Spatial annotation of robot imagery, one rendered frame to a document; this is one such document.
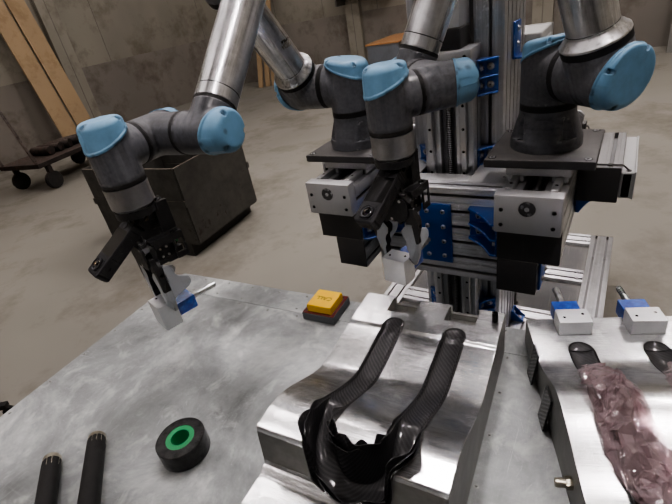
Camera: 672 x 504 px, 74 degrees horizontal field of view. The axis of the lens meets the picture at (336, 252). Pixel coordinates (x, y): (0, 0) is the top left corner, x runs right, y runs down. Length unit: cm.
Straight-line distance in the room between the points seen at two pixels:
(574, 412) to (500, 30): 89
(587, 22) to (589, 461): 68
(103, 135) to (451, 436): 67
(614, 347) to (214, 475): 66
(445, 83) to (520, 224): 38
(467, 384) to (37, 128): 849
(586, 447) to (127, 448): 71
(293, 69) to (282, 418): 88
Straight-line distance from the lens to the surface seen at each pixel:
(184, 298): 94
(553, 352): 82
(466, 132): 123
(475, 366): 74
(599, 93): 94
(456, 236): 123
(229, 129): 77
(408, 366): 74
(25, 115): 879
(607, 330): 88
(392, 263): 86
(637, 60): 96
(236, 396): 89
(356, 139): 124
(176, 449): 81
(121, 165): 81
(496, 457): 74
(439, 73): 79
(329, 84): 124
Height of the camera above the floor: 141
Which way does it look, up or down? 29 degrees down
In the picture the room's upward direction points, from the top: 11 degrees counter-clockwise
